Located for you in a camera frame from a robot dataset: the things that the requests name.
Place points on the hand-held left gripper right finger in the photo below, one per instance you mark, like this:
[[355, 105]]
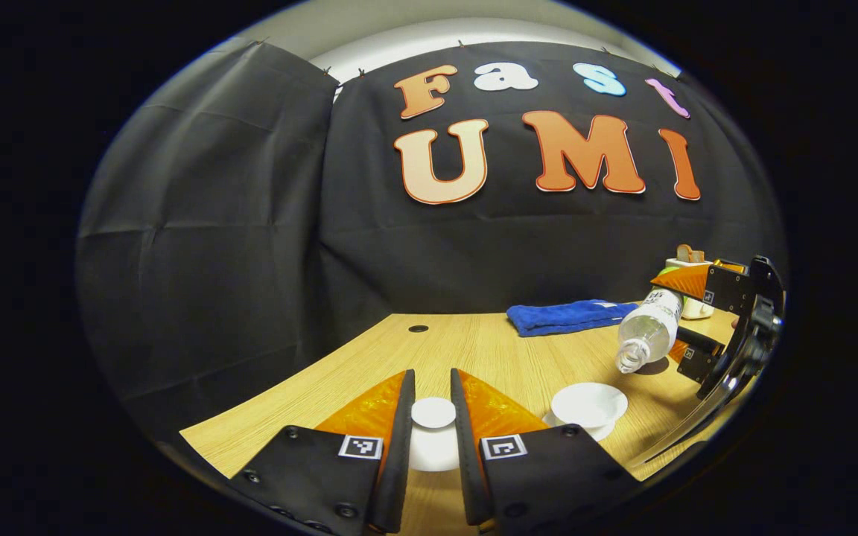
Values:
[[465, 469]]

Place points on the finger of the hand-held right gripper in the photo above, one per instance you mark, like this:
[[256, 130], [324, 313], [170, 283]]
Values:
[[727, 290], [701, 357]]

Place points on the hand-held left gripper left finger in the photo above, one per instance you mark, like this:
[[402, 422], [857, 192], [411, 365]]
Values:
[[401, 461]]

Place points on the dark brown round coaster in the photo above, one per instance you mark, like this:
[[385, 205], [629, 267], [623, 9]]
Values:
[[656, 367]]

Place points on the clear water bottle green label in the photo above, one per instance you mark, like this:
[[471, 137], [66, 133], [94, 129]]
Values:
[[649, 331]]

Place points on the white teacup lid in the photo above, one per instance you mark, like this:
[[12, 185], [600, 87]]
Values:
[[434, 413]]

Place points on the white teacup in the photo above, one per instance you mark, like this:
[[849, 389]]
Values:
[[589, 403]]

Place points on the white toaster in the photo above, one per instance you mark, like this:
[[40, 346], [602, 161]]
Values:
[[697, 309]]

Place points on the white saucer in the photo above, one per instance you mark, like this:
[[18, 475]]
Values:
[[596, 433]]

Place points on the blue towel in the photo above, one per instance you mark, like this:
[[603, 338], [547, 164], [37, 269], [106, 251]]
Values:
[[563, 316]]

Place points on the black backdrop cloth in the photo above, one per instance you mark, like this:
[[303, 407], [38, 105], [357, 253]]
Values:
[[213, 223]]

